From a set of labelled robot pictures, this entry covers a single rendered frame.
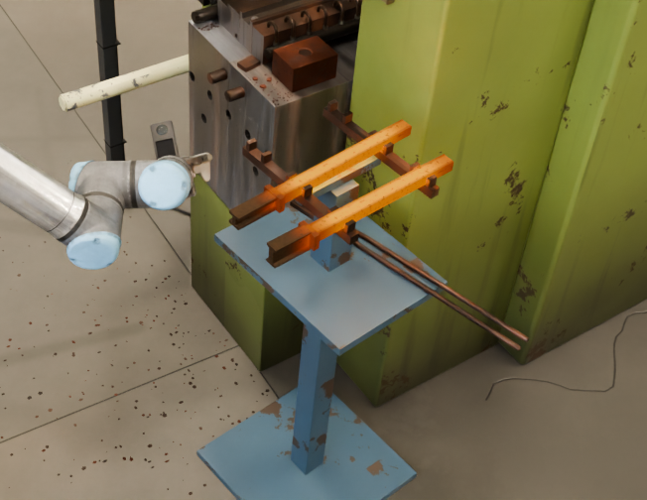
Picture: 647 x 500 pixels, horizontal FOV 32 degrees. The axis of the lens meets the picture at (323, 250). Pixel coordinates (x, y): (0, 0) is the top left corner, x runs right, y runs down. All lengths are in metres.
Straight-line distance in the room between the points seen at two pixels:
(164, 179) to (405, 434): 1.21
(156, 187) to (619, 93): 1.10
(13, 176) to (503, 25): 1.03
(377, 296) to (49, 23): 2.40
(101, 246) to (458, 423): 1.37
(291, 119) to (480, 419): 1.04
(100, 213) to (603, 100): 1.18
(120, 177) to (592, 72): 1.10
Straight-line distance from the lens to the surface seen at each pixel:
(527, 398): 3.17
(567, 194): 2.80
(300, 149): 2.60
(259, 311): 2.94
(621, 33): 2.52
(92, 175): 2.13
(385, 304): 2.28
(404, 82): 2.39
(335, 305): 2.26
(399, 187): 2.12
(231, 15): 2.66
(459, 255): 2.79
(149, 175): 2.10
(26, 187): 1.97
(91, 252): 2.03
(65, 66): 4.16
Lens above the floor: 2.42
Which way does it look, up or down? 45 degrees down
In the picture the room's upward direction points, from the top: 6 degrees clockwise
